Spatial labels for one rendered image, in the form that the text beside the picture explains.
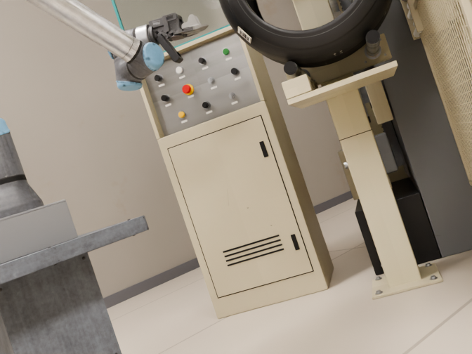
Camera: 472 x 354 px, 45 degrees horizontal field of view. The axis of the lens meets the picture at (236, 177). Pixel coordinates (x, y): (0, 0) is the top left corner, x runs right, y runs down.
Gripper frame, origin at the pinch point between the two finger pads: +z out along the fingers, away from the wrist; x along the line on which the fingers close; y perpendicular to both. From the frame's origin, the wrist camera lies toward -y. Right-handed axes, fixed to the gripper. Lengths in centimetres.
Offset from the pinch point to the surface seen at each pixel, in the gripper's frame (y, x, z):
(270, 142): -44, 56, 4
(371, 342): -112, -23, 37
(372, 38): -19, -8, 55
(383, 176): -66, 28, 50
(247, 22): -4.8, -12.2, 17.5
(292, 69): -22.9, -8.6, 28.3
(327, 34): -15.2, -12.3, 41.9
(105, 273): -111, 181, -159
